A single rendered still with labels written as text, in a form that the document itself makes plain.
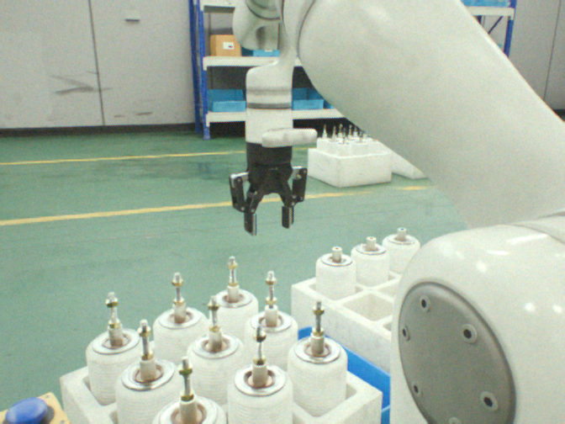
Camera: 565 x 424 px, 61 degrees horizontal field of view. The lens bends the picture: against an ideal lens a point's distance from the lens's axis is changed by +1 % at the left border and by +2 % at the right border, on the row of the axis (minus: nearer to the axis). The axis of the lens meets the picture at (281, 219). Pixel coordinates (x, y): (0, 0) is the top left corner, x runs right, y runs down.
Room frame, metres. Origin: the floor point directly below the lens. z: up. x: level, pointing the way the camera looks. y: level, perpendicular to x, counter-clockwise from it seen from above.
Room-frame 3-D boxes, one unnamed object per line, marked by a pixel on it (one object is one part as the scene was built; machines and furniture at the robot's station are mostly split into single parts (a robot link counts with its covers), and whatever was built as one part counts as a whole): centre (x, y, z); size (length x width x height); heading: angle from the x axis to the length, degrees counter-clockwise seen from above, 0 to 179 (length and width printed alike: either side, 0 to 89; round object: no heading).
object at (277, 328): (0.77, 0.02, 0.25); 0.08 x 0.08 x 0.01
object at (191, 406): (0.52, 0.12, 0.26); 0.02 x 0.02 x 0.03
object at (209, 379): (0.69, 0.11, 0.16); 0.10 x 0.10 x 0.18
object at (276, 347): (0.77, 0.02, 0.16); 0.10 x 0.10 x 0.18
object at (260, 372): (0.60, 0.03, 0.26); 0.02 x 0.02 x 0.03
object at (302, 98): (5.49, -0.22, 0.36); 0.50 x 0.38 x 0.21; 19
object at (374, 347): (1.03, -0.30, 0.09); 0.39 x 0.39 x 0.18; 37
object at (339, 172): (3.07, -0.44, 0.09); 0.39 x 0.39 x 0.18; 25
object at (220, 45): (5.17, 0.57, 0.89); 0.31 x 0.24 x 0.20; 18
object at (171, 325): (0.78, 0.18, 0.25); 0.08 x 0.08 x 0.01
